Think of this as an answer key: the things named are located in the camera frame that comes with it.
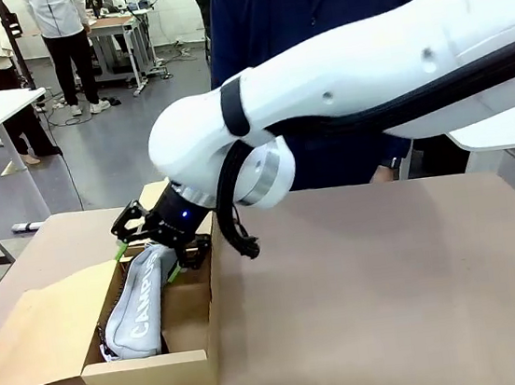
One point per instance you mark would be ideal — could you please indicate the grey workbench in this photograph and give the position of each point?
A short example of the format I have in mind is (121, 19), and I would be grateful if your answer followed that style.
(110, 29)

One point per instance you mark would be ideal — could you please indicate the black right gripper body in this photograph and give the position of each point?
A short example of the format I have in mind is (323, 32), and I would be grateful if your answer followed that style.
(177, 223)

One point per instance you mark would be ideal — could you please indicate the person in blue coat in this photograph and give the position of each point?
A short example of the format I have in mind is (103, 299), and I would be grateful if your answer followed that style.
(287, 10)

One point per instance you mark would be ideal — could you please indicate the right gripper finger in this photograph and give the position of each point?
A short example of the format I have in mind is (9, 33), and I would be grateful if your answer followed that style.
(194, 254)
(132, 222)

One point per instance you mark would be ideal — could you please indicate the person in black trousers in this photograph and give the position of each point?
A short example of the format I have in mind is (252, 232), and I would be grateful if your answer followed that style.
(68, 51)

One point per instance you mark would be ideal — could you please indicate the grey Campus pencil case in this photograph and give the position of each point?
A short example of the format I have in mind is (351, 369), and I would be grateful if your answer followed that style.
(136, 310)

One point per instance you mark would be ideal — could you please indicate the person's left forearm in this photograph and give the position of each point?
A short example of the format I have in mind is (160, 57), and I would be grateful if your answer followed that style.
(397, 144)

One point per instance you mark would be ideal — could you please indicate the person's left hand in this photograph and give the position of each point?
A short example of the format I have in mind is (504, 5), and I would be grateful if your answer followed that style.
(384, 174)

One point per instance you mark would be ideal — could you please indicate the large open cardboard box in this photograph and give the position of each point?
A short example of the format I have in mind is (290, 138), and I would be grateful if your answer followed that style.
(44, 331)

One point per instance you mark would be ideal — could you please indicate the white tube on floor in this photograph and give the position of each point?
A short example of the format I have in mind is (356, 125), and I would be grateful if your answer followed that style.
(26, 226)

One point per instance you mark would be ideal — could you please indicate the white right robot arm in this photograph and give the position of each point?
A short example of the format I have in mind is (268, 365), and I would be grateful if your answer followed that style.
(363, 57)

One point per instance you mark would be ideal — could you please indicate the black tripod pole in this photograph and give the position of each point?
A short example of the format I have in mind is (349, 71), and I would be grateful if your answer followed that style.
(16, 48)

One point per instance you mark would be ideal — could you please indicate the dark wrist watch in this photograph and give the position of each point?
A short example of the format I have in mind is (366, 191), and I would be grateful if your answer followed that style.
(395, 161)

